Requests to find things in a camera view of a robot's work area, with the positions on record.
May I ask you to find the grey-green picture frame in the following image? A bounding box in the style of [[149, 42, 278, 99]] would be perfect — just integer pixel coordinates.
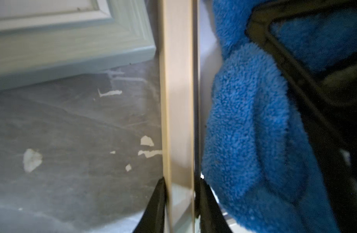
[[0, 1, 156, 91]]

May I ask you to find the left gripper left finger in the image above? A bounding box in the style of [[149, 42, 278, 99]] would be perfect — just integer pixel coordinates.
[[133, 177, 166, 233]]

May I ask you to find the blue microfiber cloth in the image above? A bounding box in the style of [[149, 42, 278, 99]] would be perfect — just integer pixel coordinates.
[[202, 1, 357, 233]]

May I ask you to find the beige picture frame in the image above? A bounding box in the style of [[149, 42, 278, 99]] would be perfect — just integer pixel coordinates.
[[158, 0, 255, 233]]

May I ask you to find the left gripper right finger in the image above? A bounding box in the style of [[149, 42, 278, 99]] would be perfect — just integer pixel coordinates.
[[199, 179, 232, 233]]

